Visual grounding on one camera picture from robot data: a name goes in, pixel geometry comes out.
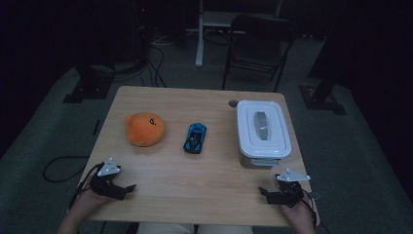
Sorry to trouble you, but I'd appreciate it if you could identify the dark equipment stand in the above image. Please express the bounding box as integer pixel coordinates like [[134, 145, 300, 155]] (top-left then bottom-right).
[[91, 0, 154, 74]]

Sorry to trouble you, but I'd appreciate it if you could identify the orange plush toy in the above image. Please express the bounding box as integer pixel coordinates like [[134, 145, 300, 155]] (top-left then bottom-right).
[[125, 111, 166, 148]]

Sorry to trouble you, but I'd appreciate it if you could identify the black stand base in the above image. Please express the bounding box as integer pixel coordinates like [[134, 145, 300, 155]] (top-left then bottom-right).
[[298, 0, 349, 116], [62, 62, 115, 104]]

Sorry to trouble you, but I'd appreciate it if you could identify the clear plastic storage box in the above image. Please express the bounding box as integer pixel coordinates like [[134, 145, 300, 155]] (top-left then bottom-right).
[[239, 151, 283, 170]]

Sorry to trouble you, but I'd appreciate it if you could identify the black cable bundle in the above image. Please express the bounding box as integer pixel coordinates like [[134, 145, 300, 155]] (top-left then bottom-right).
[[139, 35, 169, 89]]

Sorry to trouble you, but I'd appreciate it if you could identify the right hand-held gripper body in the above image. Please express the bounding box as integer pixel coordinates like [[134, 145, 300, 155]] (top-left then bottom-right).
[[269, 168, 312, 209]]

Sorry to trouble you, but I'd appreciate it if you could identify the right hand-held gripper cable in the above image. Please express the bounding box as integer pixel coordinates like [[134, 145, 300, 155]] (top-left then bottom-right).
[[300, 191, 332, 234]]

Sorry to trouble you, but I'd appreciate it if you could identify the person's left hand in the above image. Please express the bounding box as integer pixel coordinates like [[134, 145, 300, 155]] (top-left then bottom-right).
[[68, 189, 112, 222]]

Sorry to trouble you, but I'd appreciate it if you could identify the black looped floor cable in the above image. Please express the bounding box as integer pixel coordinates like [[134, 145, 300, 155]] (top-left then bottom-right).
[[42, 155, 91, 183]]

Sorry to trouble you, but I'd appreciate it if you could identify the white desk frame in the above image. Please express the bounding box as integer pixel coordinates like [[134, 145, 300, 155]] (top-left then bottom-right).
[[194, 0, 284, 68]]

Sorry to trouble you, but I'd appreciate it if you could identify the black folding chair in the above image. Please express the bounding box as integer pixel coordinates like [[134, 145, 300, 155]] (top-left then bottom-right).
[[222, 13, 298, 93]]

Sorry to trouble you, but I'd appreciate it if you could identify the blue toy car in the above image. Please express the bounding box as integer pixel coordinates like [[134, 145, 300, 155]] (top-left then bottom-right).
[[182, 122, 207, 154]]

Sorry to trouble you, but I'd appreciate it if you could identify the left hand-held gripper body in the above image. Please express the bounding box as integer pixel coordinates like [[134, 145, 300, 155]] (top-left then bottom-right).
[[89, 158, 128, 195]]

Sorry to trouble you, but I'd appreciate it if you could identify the white storage box lid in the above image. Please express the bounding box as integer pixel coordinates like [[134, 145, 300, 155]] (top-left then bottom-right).
[[236, 99, 292, 160]]

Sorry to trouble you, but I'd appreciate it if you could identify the person's right hand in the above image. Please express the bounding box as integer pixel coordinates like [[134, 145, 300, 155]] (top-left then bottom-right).
[[280, 193, 318, 229]]

